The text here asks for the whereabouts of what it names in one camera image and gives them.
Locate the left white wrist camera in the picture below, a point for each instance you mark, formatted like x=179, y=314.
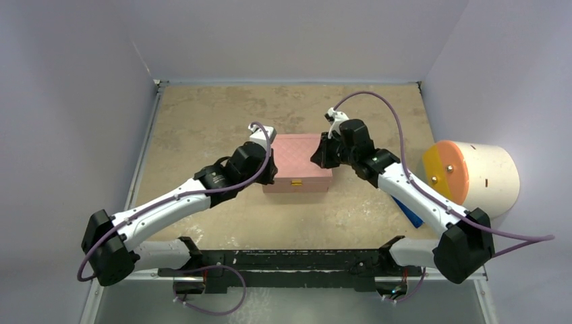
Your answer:
x=262, y=135

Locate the pink jewelry box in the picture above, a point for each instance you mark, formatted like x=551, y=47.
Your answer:
x=296, y=172

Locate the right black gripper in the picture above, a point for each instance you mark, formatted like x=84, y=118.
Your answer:
x=322, y=152

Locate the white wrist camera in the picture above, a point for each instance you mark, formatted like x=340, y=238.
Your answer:
x=335, y=119
x=262, y=135

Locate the blue stapler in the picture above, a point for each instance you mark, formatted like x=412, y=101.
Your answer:
x=411, y=216

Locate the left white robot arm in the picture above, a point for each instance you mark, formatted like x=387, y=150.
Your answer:
x=116, y=245

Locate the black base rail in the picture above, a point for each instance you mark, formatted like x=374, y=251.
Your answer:
x=362, y=270

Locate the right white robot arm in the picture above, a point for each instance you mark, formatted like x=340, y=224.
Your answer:
x=464, y=241

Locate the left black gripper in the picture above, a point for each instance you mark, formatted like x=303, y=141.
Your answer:
x=271, y=170

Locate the white cylinder orange lid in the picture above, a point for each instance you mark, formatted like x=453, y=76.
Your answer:
x=473, y=175

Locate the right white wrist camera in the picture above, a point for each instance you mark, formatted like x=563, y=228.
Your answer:
x=335, y=119

